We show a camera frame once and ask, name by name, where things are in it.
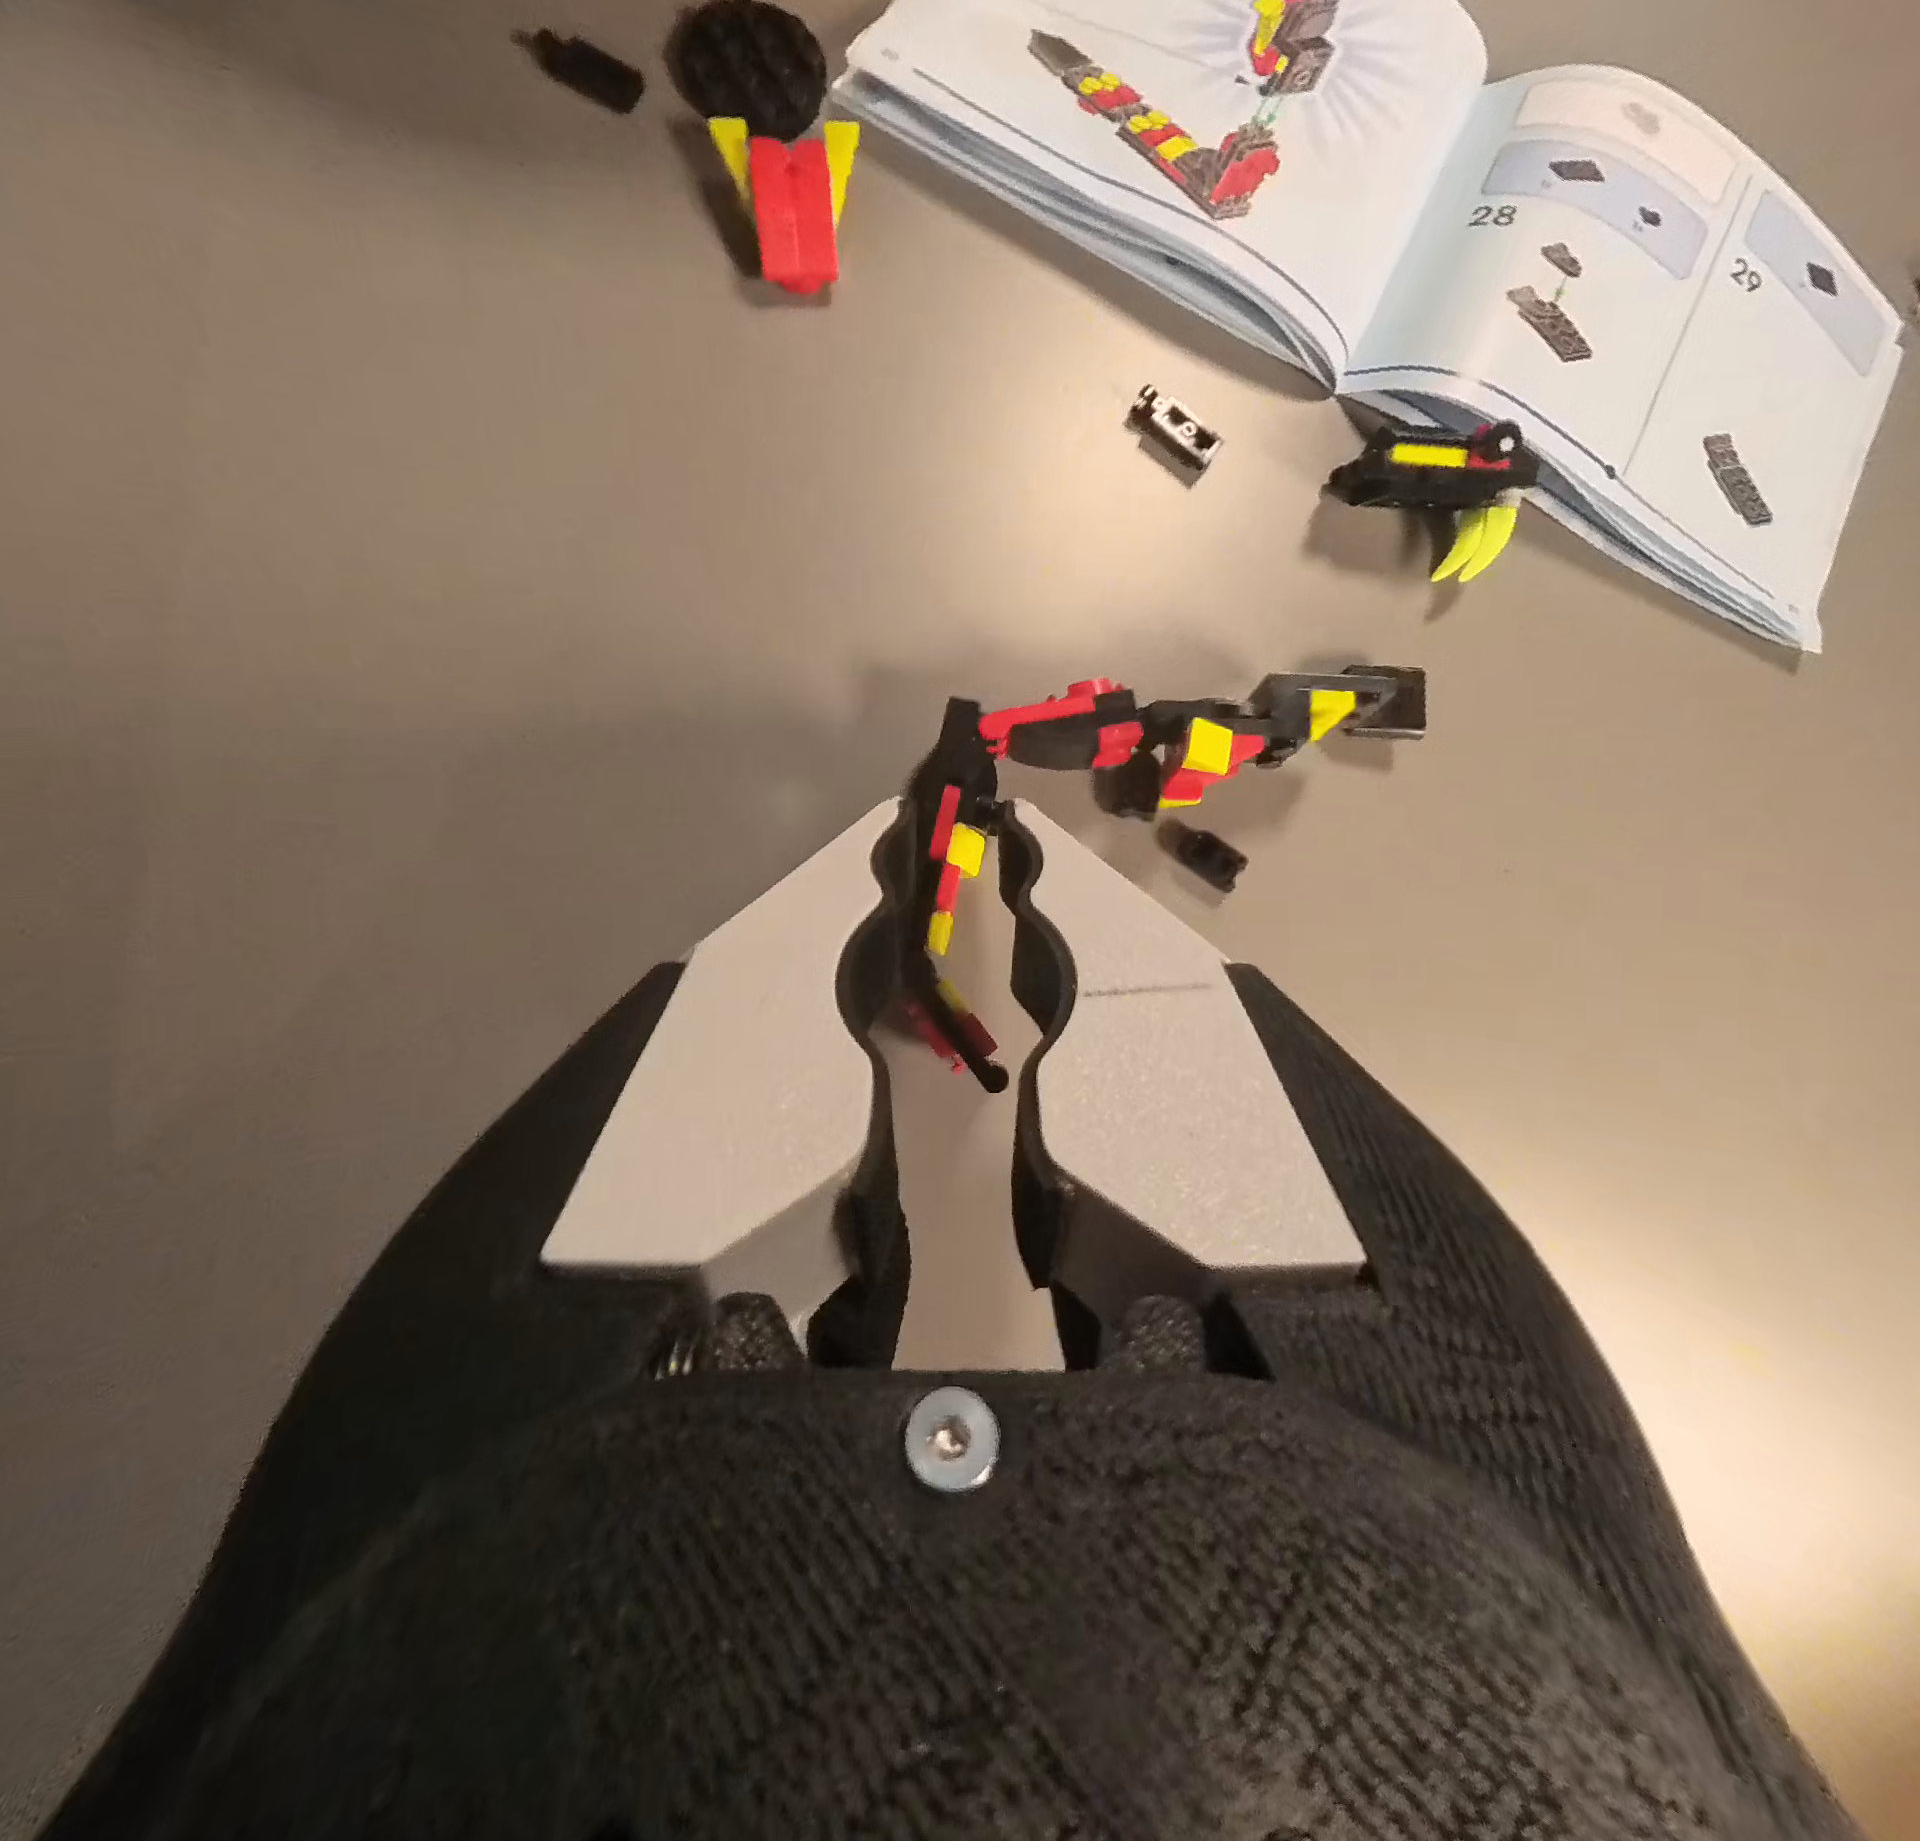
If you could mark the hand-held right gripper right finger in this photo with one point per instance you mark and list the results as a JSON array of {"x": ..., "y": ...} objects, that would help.
[{"x": 1185, "y": 1092}]

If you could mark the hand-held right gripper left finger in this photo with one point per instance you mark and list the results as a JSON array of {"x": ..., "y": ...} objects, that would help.
[{"x": 720, "y": 1092}]

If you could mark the long red black lego assembly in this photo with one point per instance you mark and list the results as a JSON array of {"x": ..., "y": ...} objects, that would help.
[{"x": 1072, "y": 732}]

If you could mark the small black lego brick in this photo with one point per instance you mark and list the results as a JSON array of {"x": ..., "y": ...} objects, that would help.
[{"x": 1206, "y": 854}]

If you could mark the black lego head yellow fangs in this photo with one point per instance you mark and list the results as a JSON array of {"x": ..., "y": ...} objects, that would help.
[{"x": 1417, "y": 477}]

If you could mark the black lego piece clear part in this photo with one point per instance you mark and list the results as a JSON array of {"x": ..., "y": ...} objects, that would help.
[{"x": 1174, "y": 433}]

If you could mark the red yellow lego round-plate assembly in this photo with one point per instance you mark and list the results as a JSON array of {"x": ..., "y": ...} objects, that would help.
[{"x": 790, "y": 214}]

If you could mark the open lego instruction booklet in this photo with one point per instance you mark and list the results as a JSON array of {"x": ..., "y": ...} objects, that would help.
[{"x": 1351, "y": 148}]

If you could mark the small flat black lego piece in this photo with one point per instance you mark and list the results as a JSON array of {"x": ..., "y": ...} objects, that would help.
[{"x": 583, "y": 67}]

